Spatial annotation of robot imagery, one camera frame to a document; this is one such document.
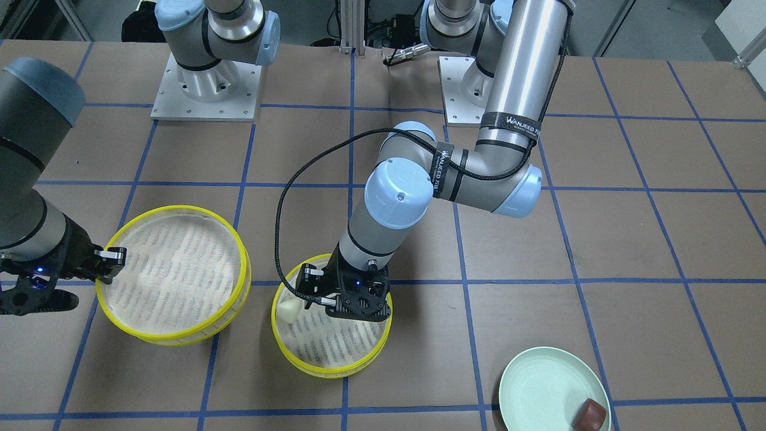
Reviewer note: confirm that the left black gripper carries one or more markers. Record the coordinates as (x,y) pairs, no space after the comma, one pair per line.
(333,272)

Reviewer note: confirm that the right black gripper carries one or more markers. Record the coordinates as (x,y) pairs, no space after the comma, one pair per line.
(73,250)

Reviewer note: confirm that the white steamed bun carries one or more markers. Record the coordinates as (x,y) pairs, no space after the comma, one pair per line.
(288,309)

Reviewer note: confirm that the yellow steamer layer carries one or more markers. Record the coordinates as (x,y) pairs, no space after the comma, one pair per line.
(173,275)
(328,347)

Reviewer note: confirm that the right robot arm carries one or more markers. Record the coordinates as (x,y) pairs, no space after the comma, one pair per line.
(118,162)

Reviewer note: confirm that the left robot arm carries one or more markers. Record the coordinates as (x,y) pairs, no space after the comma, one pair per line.
(414,167)

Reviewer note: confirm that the white cloth steamer liner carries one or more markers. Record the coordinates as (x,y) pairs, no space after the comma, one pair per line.
(173,272)

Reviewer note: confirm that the light green plate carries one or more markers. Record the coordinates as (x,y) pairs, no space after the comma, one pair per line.
(543,388)

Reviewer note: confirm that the brown steamed bun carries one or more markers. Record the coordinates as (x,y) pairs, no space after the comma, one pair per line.
(590,416)

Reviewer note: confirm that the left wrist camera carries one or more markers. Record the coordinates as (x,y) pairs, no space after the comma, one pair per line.
(362,296)

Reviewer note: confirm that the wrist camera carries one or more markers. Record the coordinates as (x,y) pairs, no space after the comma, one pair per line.
(35,290)
(362,296)

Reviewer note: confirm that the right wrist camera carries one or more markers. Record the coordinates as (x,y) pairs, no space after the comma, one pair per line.
(35,290)

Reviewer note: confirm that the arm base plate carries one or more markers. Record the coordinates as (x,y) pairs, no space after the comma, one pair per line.
(227,92)
(465,90)

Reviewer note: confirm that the aluminium frame post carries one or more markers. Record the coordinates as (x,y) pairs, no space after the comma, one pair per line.
(353,27)

